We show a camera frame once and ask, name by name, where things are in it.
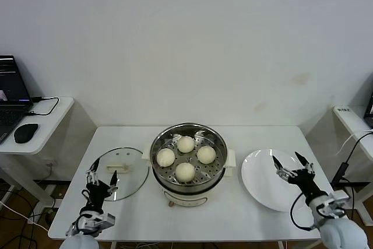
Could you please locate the white side table with label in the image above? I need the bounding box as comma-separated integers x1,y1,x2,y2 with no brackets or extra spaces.
333,105,373,226

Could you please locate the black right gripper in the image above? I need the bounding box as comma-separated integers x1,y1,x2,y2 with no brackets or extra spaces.
272,152,329,200

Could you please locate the white floor cable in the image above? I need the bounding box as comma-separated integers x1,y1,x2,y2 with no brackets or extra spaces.
0,198,50,231

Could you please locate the black laptop edge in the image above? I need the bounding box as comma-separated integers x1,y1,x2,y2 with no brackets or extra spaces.
364,90,373,129

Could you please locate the black computer mouse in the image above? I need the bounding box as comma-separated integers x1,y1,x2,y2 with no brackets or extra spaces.
13,123,39,144

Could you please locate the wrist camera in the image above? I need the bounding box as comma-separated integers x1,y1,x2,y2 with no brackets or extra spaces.
97,213,117,229
325,190,352,218

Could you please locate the black cable with adapter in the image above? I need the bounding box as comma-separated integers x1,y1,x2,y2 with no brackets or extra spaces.
333,132,373,187

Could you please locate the stainless steel steamer basket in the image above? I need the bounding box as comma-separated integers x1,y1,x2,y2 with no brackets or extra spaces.
150,123,229,187

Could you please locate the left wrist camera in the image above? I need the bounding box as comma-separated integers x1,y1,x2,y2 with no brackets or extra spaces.
97,213,117,229

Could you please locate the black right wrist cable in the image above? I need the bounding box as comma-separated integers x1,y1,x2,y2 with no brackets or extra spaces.
290,192,320,231

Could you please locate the black floor power adapter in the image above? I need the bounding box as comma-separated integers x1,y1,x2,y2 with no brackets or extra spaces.
43,207,57,224

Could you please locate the white round plate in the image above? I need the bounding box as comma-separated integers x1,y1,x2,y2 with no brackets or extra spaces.
241,149,315,213

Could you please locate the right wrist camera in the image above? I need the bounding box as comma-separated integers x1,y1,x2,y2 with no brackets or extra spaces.
325,190,352,218

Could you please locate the black laptop cable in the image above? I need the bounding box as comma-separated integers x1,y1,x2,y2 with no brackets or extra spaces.
24,96,60,116

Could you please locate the cream electric cooking pot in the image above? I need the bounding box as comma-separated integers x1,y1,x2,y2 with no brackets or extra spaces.
142,147,237,208

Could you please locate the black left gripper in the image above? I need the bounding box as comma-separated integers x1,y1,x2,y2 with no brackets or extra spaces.
81,157,119,212

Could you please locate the white steamed baozi bun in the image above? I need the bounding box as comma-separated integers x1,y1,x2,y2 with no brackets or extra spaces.
197,145,217,164
175,162,196,183
156,148,176,167
177,135,196,153

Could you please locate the black open laptop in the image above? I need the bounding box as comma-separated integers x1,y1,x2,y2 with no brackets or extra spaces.
0,55,34,145

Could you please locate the round glass pot lid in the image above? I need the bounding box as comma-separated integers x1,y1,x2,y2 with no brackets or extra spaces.
87,146,151,202

